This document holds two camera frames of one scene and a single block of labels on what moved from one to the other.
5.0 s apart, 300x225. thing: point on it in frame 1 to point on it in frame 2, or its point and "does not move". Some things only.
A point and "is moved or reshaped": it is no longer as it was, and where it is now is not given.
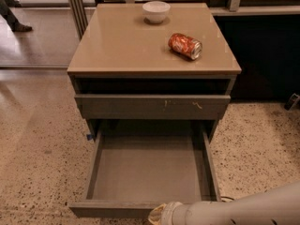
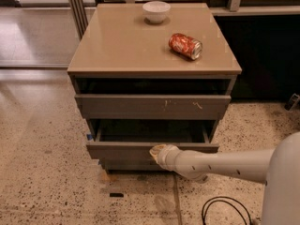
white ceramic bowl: x=155 y=11 does not move
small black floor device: x=292 y=101 does not move
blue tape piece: x=89 y=137 does not move
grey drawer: x=139 y=165 is moved or reshaped
